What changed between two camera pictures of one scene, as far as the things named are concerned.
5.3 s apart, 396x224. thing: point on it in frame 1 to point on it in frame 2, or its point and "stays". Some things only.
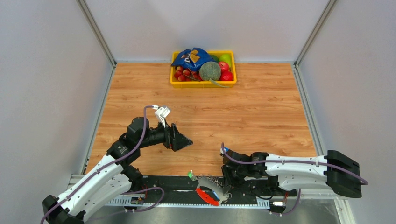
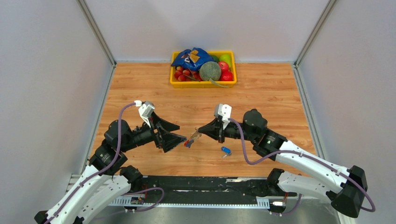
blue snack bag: x=193 y=59 stays
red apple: x=226 y=76 stays
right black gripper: x=229 y=181 to x=215 y=129
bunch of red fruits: x=183 y=74 stays
